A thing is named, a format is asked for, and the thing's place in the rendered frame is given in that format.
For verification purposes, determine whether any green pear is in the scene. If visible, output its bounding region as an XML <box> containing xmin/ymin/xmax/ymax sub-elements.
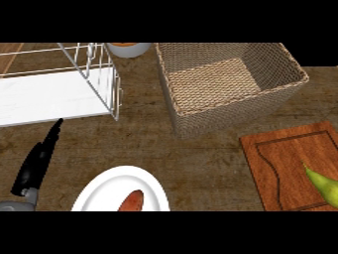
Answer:
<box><xmin>300</xmin><ymin>161</ymin><xmax>338</xmax><ymax>211</ymax></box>

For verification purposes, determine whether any woven wicker basket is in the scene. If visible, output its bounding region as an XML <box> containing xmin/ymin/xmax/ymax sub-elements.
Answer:
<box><xmin>154</xmin><ymin>42</ymin><xmax>311</xmax><ymax>140</ymax></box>

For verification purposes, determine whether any white wire dish rack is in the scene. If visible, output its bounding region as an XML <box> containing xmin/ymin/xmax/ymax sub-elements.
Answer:
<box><xmin>0</xmin><ymin>42</ymin><xmax>125</xmax><ymax>138</ymax></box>

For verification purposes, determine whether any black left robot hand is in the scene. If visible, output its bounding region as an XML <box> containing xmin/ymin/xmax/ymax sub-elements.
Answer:
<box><xmin>11</xmin><ymin>118</ymin><xmax>65</xmax><ymax>197</ymax></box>

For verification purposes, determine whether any white bowl with orange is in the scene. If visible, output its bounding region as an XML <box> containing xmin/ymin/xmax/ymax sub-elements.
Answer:
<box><xmin>104</xmin><ymin>42</ymin><xmax>154</xmax><ymax>60</ymax></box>

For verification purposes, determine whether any white oval plate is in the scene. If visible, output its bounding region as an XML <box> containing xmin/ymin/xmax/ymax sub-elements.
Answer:
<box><xmin>71</xmin><ymin>165</ymin><xmax>172</xmax><ymax>212</ymax></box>

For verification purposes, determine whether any brown wooden cutting board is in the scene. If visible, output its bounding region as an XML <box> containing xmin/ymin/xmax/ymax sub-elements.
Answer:
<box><xmin>240</xmin><ymin>120</ymin><xmax>338</xmax><ymax>212</ymax></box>

